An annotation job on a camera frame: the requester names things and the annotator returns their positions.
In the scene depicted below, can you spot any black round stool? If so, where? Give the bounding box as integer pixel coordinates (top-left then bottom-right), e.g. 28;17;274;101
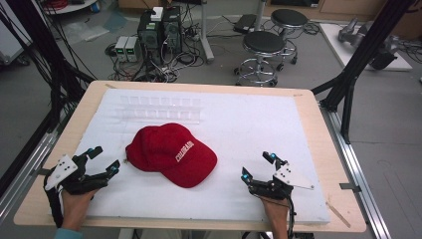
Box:
233;30;289;88
270;8;310;66

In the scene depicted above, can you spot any black frame post with cables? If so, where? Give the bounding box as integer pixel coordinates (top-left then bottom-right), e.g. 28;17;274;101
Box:
0;0;98;133

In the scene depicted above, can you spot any grey tape strip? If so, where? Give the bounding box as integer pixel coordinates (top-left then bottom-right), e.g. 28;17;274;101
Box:
338;182;362;194

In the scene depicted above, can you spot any white foam mat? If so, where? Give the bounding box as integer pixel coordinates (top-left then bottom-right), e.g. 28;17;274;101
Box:
73;88;331;224

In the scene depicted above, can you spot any tangle of floor cables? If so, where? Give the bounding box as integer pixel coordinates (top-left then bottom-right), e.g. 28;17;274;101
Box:
105;19;208;84

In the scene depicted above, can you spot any teal sleeve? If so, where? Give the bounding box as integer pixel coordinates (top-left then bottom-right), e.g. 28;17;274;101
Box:
54;227;84;239

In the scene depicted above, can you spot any grey power supply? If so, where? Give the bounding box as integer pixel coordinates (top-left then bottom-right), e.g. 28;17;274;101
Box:
113;35;129;63
125;36;142;64

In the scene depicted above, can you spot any black computer tower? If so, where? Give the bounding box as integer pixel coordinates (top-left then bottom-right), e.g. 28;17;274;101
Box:
162;5;184;56
136;10;164;66

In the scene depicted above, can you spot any grey metal stand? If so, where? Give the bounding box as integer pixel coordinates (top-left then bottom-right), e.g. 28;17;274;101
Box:
198;0;216;65

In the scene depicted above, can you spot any tan tape strip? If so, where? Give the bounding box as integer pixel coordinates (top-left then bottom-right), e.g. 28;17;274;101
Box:
325;201;352;229

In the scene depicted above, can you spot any person's right hand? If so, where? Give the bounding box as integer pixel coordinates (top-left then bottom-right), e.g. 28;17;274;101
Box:
260;195;291;228

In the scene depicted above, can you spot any person's left hand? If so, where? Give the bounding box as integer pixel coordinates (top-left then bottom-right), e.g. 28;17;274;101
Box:
61;188;99;231

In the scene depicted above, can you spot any aluminium rail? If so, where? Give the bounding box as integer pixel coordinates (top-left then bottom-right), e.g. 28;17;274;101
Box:
318;105;393;239
0;129;60;217

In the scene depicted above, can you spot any white floor platform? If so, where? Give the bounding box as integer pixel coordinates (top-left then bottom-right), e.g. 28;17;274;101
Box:
318;22;414;73

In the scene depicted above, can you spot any red baseball cap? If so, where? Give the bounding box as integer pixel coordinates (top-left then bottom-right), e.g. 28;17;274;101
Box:
124;122;219;189

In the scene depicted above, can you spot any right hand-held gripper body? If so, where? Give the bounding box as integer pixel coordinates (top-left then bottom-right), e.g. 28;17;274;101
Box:
247;162;316;201

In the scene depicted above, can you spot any clear plastic sheet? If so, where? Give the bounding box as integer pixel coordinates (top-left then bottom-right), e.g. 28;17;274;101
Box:
62;19;111;43

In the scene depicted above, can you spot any clear acrylic divided organizer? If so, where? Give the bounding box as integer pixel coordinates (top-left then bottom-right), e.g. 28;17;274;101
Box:
114;95;203;125

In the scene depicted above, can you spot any white round table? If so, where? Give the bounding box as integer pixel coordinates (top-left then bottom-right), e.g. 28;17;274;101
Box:
42;0;100;16

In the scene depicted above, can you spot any black flat case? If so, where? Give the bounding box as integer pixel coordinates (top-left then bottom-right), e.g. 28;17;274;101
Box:
233;13;258;35

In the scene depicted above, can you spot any white box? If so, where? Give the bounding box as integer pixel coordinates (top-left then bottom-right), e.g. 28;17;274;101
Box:
150;6;165;23

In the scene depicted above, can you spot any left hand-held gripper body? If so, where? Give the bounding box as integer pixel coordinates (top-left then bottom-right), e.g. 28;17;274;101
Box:
44;153;110;195

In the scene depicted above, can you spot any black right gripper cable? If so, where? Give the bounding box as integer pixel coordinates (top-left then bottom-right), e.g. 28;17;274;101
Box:
286;195;297;239

